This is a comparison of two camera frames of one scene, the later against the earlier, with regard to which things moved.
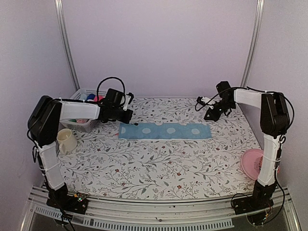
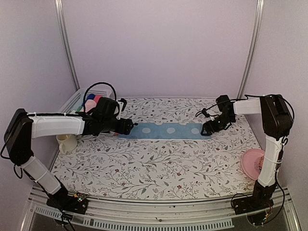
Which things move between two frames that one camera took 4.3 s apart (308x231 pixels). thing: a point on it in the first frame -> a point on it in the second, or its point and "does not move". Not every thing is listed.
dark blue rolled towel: [91, 96] does not move
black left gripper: [126, 119] -> [125, 127]
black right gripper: [213, 116] -> [213, 129]
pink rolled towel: [99, 97] does not move
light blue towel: [168, 131] does not move
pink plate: [251, 160] does not move
